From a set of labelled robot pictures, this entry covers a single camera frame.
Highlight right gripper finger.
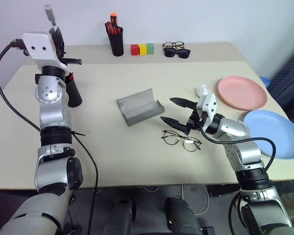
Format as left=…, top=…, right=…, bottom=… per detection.
left=160, top=117, right=191, bottom=136
left=170, top=97, right=198, bottom=110

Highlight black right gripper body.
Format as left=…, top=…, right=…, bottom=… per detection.
left=186, top=109, right=208, bottom=131

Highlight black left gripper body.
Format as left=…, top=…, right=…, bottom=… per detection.
left=54, top=45, right=69, bottom=66

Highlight grey white marker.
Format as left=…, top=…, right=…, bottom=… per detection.
left=44, top=4, right=57, bottom=27

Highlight thin tortoiseshell glasses with tag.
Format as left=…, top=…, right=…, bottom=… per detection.
left=161, top=130, right=202, bottom=153

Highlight grey open glasses case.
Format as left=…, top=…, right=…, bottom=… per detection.
left=116, top=88, right=165, bottom=127

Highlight black tool holder cup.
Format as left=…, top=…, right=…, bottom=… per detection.
left=107, top=31, right=124, bottom=57

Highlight brown framed clear glasses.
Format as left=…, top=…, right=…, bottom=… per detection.
left=162, top=41, right=186, bottom=49

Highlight crumpled white tissue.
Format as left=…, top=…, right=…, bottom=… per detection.
left=195, top=84, right=210, bottom=97

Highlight black sunglasses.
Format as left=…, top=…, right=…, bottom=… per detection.
left=163, top=48, right=191, bottom=59

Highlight pink plate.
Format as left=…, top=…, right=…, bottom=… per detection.
left=217, top=75, right=268, bottom=110

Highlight orange black screwdriver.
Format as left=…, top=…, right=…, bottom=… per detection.
left=109, top=12, right=119, bottom=29

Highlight blue plate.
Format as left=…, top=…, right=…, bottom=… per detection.
left=243, top=109, right=294, bottom=160

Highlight dark rounded shape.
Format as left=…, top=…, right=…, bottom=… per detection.
left=164, top=196, right=203, bottom=235
left=107, top=195, right=138, bottom=235

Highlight dark padded chair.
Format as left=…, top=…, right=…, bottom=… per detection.
left=268, top=44, right=294, bottom=118

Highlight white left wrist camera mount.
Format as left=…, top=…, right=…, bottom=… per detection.
left=22, top=32, right=71, bottom=72

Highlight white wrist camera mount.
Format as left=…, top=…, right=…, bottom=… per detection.
left=195, top=92, right=218, bottom=123
left=22, top=32, right=71, bottom=72

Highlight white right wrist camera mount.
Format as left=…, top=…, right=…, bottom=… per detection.
left=195, top=92, right=218, bottom=123

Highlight white floor cable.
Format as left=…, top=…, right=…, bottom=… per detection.
left=181, top=185, right=210, bottom=215

